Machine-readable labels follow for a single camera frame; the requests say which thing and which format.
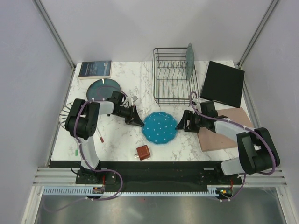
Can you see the white striped plate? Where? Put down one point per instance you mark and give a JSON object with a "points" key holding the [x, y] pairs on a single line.
{"points": [[64, 114]]}

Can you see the dark blue book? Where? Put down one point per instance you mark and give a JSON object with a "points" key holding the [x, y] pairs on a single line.
{"points": [[95, 70]]}

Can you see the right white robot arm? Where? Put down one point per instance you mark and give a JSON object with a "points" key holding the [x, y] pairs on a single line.
{"points": [[257, 153]]}

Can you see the red cube power adapter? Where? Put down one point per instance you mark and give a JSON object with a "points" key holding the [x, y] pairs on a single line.
{"points": [[143, 152]]}

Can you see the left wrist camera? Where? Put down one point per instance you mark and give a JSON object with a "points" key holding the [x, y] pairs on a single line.
{"points": [[134, 98]]}

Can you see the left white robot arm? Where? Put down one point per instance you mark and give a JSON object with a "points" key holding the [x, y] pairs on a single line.
{"points": [[81, 123]]}

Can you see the wire dish rack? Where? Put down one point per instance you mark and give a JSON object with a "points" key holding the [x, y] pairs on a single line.
{"points": [[170, 86]]}

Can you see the red tipped tube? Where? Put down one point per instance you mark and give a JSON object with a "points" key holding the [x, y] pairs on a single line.
{"points": [[100, 136]]}

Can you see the pink board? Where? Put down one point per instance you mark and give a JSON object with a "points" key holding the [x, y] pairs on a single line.
{"points": [[210, 141]]}

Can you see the white slotted cable duct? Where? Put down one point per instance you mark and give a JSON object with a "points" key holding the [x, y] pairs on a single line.
{"points": [[92, 191]]}

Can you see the black board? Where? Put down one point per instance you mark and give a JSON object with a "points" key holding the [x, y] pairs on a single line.
{"points": [[223, 84]]}

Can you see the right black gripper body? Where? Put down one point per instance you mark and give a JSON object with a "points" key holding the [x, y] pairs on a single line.
{"points": [[195, 121]]}

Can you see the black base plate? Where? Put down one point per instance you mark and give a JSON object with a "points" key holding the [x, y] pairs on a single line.
{"points": [[164, 175]]}

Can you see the blue polka dot plate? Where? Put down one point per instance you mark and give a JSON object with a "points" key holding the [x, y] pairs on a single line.
{"points": [[159, 128]]}

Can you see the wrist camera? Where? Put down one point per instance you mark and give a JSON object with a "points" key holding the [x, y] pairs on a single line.
{"points": [[196, 104], [134, 98]]}

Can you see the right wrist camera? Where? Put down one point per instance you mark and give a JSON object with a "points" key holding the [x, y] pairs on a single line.
{"points": [[196, 104]]}

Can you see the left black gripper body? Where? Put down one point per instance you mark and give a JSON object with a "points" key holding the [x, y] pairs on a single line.
{"points": [[126, 113]]}

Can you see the grey-green round plate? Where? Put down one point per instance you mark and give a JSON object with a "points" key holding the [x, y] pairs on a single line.
{"points": [[189, 61]]}

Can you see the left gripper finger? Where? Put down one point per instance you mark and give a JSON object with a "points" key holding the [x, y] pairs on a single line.
{"points": [[134, 123], [136, 117]]}

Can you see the dark teal floral plate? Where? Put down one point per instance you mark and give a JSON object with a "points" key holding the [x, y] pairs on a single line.
{"points": [[102, 89]]}

